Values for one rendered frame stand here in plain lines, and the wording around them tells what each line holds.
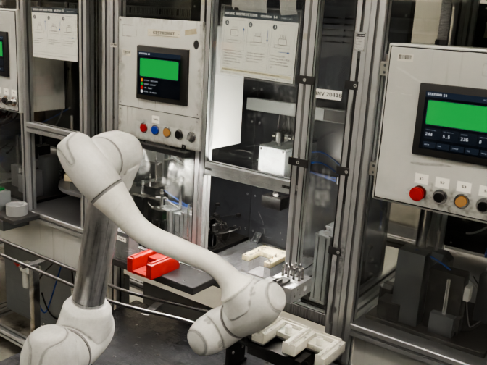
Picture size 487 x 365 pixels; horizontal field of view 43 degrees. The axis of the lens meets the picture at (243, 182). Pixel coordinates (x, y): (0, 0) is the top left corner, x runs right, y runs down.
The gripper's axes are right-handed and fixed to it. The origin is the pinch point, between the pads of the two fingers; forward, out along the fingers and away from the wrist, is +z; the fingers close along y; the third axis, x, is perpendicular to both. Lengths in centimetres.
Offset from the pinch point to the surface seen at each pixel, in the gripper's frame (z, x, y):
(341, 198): 18.8, -8.8, 27.7
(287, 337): 5.0, -1.0, -18.3
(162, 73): 17, 66, 60
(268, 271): 29.3, 22.5, -10.1
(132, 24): 20, 84, 76
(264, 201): 37, 31, 14
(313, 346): 4.9, -10.6, -17.8
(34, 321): -4, 117, -50
